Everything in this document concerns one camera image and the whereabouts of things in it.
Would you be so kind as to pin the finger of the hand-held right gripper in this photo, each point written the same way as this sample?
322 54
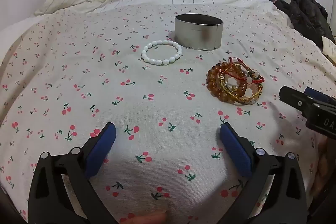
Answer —
295 100
320 96

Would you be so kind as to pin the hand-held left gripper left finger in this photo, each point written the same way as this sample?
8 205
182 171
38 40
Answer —
101 150

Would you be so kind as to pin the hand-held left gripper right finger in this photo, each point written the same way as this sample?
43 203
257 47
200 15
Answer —
235 150

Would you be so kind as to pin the round metal tin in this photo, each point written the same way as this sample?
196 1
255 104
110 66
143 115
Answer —
197 36

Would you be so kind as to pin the person's right hand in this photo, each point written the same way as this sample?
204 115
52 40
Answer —
323 169

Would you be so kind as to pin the person's left hand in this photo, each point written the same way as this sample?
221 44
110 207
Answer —
147 218

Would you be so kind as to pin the white paper bag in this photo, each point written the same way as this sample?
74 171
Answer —
329 49

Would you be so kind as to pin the cherry print bedsheet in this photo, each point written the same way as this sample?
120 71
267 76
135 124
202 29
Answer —
105 77

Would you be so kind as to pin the black jacket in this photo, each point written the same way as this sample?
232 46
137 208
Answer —
307 14

